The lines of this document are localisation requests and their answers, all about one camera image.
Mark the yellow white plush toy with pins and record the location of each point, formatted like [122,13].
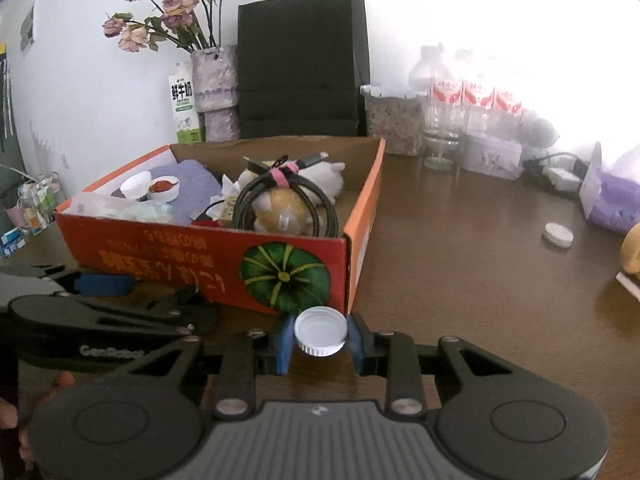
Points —
[280,210]

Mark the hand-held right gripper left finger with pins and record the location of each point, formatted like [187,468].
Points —
[285,345]

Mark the white tissue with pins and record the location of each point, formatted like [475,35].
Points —
[230,187]

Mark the white paper strip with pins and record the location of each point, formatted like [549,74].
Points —
[629,285]

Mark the black paper bag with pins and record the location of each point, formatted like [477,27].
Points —
[295,60]

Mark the clear drinking glass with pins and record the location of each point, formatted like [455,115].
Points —
[440,157]

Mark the white ribbed bottle cap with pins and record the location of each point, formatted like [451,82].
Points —
[320,330]

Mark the white cap with red inside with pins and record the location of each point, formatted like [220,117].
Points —
[162,186]

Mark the clear grain storage container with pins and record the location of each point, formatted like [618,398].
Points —
[392,125]

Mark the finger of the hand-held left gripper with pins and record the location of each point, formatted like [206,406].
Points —
[105,284]
[192,310]

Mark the white power adapter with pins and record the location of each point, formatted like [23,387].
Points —
[562,181]

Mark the purple knitted cloth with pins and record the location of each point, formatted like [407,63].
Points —
[197,185]

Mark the purple grey textured vase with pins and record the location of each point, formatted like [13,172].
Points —
[215,80]

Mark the white round plastic lid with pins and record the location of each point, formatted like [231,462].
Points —
[135,182]

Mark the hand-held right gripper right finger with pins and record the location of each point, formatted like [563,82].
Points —
[354,342]

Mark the small white flat cap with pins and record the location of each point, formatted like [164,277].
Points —
[557,235]

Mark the cluster of plastic water bottles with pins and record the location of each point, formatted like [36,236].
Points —
[450,92]

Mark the clear acrylic organizer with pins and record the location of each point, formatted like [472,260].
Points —
[35,205]

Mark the white round device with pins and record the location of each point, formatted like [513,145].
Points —
[540,130]

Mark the white green milk carton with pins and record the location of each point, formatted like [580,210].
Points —
[184,105]

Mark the white translucent plastic container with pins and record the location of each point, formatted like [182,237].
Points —
[110,205]

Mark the purple tissue pack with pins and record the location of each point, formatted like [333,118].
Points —
[615,200]

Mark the wall paper note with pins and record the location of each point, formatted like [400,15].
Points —
[27,27]

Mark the red orange cardboard box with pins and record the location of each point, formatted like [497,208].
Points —
[165,265]

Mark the person's left hand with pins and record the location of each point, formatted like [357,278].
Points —
[62,381]

